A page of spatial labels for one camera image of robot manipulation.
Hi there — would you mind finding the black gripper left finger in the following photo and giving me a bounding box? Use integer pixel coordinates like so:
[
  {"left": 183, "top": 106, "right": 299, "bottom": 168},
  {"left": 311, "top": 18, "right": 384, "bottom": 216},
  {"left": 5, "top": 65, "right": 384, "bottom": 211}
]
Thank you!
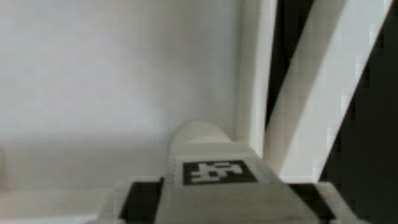
[{"left": 96, "top": 176, "right": 167, "bottom": 224}]

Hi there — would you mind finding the white U-shaped obstacle fence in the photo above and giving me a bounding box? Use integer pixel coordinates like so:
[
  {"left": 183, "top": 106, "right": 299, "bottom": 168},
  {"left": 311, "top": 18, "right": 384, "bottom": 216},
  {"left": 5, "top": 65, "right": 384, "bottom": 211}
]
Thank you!
[{"left": 265, "top": 0, "right": 394, "bottom": 183}]

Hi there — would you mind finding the white square tabletop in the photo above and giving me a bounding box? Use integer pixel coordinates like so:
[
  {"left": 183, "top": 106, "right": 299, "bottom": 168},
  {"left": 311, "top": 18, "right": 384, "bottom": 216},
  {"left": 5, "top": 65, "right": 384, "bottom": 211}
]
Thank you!
[{"left": 0, "top": 0, "right": 277, "bottom": 224}]

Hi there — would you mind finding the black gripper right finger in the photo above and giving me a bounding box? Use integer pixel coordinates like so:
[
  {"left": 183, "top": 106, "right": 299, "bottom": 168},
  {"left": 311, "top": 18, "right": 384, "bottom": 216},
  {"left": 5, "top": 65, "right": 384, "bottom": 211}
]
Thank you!
[{"left": 286, "top": 181, "right": 371, "bottom": 224}]

